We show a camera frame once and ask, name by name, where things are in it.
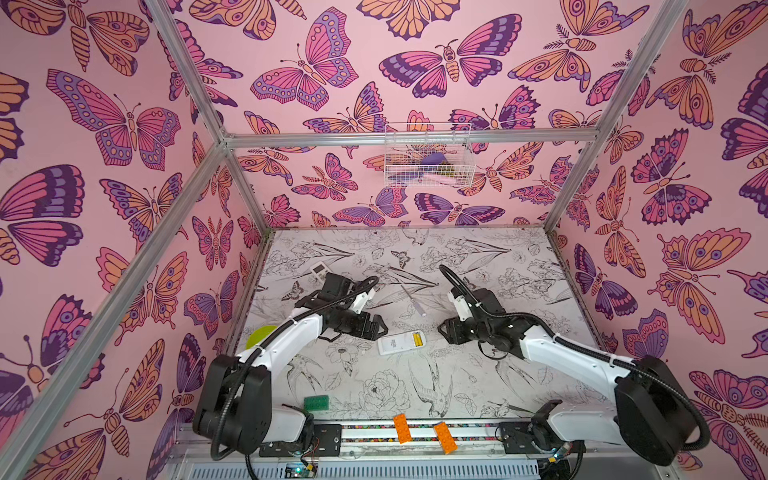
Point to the right orange toy brick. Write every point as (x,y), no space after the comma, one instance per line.
(445,438)

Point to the orange toy brick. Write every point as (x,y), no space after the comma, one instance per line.
(445,438)
(402,429)

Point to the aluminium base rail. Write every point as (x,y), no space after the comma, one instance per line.
(486,449)

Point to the left orange toy brick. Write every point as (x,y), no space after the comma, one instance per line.
(402,429)

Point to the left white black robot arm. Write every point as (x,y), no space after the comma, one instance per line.
(236,410)

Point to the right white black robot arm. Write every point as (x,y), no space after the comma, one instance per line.
(650,414)

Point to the green toy brick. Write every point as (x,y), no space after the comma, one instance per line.
(317,403)

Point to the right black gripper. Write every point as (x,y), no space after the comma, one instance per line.
(459,328)

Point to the clear handled screwdriver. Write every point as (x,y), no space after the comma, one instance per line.
(417,306)

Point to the white wire basket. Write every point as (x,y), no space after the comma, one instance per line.
(421,157)

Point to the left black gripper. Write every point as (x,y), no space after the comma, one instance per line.
(360,330)

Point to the small white remote control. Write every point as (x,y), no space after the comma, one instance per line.
(320,271)

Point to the lime green round object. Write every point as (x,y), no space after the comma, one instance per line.
(258,335)

